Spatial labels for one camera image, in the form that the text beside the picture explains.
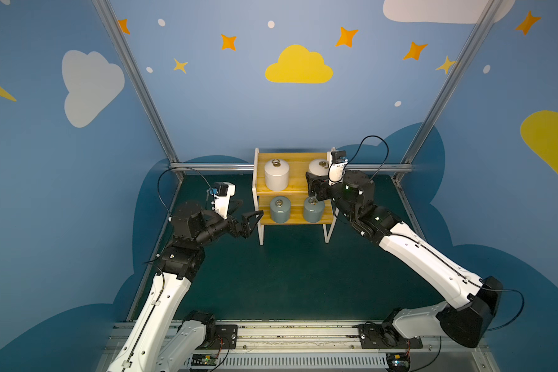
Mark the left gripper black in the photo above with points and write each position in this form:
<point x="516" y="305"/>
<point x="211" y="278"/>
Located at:
<point x="237" y="225"/>

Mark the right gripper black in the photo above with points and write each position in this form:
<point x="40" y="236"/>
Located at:
<point x="321" y="187"/>

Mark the white canister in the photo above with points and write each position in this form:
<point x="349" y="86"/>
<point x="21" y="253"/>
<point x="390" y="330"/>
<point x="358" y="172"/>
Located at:
<point x="319" y="167"/>
<point x="276" y="173"/>

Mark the grey-blue canister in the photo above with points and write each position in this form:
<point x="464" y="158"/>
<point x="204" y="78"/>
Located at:
<point x="313" y="210"/>
<point x="280" y="209"/>

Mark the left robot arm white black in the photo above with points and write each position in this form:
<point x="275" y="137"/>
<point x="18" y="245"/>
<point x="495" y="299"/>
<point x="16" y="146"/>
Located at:
<point x="177" y="266"/>

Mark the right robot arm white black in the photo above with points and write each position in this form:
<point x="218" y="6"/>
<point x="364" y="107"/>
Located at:
<point x="470" y="302"/>

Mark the left green circuit board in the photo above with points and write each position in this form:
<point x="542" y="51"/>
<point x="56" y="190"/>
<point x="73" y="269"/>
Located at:
<point x="203" y="360"/>

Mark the green circuit board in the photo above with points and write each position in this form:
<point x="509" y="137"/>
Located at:
<point x="203" y="360"/>
<point x="398" y="362"/>

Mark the right green circuit board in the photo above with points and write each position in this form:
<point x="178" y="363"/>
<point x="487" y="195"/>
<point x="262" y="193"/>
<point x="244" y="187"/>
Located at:
<point x="398" y="362"/>

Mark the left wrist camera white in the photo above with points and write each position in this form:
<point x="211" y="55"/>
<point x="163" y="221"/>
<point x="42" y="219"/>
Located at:
<point x="222" y="193"/>

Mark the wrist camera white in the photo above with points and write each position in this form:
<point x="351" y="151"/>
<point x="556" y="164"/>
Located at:
<point x="337" y="162"/>
<point x="222" y="193"/>

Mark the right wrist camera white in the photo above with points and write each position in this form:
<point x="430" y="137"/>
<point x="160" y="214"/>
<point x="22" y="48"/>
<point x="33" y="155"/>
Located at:
<point x="337" y="162"/>

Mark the wooden two-tier shelf white frame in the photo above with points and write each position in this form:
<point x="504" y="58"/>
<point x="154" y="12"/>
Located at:
<point x="296" y="191"/>

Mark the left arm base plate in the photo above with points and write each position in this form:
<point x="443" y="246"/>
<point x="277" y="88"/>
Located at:
<point x="224" y="338"/>

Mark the aluminium mounting rail front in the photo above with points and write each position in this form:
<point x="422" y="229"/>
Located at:
<point x="337" y="346"/>

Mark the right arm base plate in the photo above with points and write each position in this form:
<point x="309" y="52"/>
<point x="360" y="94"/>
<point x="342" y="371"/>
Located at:
<point x="373" y="337"/>

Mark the right aluminium frame post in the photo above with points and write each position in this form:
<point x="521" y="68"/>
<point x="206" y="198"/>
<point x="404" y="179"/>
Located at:
<point x="467" y="54"/>

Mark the aluminium frame post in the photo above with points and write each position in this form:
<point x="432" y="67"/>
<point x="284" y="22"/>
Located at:
<point x="108" y="19"/>
<point x="467" y="54"/>

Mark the left aluminium frame post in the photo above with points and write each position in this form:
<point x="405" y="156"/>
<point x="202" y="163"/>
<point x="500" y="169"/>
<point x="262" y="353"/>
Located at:
<point x="108" y="19"/>

